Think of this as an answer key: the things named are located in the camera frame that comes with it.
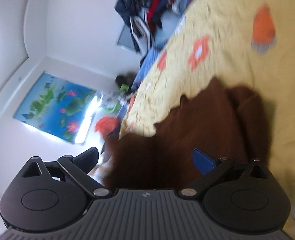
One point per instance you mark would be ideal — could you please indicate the brown knitted sweater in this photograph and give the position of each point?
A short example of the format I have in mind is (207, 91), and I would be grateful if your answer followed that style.
(219, 121)

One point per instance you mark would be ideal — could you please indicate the yellow floral bed quilt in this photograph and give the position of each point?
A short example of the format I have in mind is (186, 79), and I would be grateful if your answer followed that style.
(242, 42)

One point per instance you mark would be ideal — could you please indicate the black bag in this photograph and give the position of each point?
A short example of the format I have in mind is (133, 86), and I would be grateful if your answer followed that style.
(125, 79)

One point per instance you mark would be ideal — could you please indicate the lotus pond wall painting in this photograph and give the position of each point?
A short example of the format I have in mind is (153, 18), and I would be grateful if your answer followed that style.
(60, 108)

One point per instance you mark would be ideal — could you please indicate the green plastic stool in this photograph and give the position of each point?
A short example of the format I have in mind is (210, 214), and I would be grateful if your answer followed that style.
(112, 101)

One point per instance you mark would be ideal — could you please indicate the pile of dark clothes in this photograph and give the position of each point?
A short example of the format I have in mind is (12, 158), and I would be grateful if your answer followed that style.
(143, 19)

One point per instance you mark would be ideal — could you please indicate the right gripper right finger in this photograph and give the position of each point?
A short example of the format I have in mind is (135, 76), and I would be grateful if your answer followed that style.
(238, 197)

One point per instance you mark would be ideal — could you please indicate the grey framed panel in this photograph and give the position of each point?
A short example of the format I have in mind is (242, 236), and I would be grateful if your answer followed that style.
(124, 40)

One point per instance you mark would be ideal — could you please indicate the orange red garment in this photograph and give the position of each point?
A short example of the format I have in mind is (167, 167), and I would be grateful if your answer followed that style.
(106, 125)

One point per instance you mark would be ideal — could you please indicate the blue quilted blanket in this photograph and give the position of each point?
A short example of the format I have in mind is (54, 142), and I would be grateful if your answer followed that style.
(146, 65)

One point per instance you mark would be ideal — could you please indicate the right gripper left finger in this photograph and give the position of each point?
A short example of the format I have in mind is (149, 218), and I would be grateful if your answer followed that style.
(50, 195)

